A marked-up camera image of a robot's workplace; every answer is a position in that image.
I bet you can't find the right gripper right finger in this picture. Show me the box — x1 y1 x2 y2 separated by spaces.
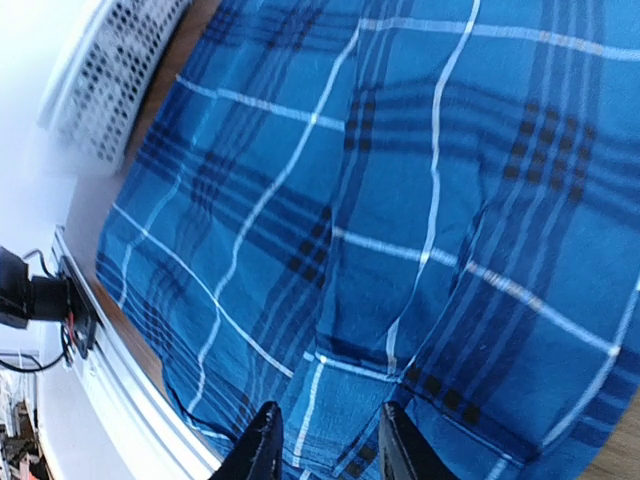
378 402 450 480

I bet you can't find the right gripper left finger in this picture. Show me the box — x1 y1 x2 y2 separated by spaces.
210 401 284 480

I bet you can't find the blue plaid long sleeve shirt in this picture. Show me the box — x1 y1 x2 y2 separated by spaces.
96 0 639 479

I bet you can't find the white plastic laundry basket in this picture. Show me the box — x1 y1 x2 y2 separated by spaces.
38 1 190 175

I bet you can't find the front aluminium rail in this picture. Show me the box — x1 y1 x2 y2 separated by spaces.
52 226 220 479

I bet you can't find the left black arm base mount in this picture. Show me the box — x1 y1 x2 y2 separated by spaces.
1 248 99 359

